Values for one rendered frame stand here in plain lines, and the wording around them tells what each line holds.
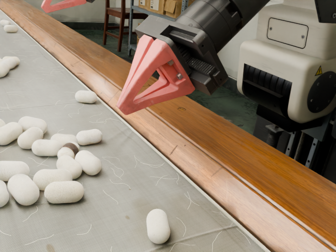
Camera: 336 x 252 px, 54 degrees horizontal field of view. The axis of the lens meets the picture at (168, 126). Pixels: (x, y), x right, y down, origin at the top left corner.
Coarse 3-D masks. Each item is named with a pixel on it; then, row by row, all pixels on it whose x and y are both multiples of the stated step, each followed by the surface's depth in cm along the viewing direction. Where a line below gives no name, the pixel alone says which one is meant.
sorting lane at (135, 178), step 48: (0, 48) 77; (0, 96) 52; (48, 96) 54; (96, 144) 41; (144, 144) 42; (96, 192) 32; (144, 192) 33; (192, 192) 34; (0, 240) 26; (48, 240) 26; (96, 240) 27; (144, 240) 27; (192, 240) 28; (240, 240) 29
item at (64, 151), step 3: (72, 141) 38; (75, 144) 37; (63, 147) 36; (66, 147) 36; (78, 147) 38; (60, 150) 36; (63, 150) 36; (66, 150) 36; (69, 150) 36; (78, 150) 38; (57, 153) 36; (60, 153) 36; (63, 153) 36; (66, 153) 36; (69, 153) 36; (72, 153) 36; (57, 156) 36; (72, 156) 36
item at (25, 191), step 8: (16, 176) 30; (24, 176) 30; (8, 184) 30; (16, 184) 29; (24, 184) 29; (32, 184) 29; (16, 192) 29; (24, 192) 29; (32, 192) 29; (16, 200) 29; (24, 200) 29; (32, 200) 29
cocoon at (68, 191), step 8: (48, 184) 30; (56, 184) 30; (64, 184) 30; (72, 184) 30; (80, 184) 31; (48, 192) 29; (56, 192) 29; (64, 192) 30; (72, 192) 30; (80, 192) 30; (48, 200) 30; (56, 200) 30; (64, 200) 30; (72, 200) 30
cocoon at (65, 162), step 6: (60, 156) 35; (66, 156) 34; (60, 162) 34; (66, 162) 34; (72, 162) 33; (60, 168) 34; (66, 168) 33; (72, 168) 33; (78, 168) 33; (72, 174) 33; (78, 174) 33
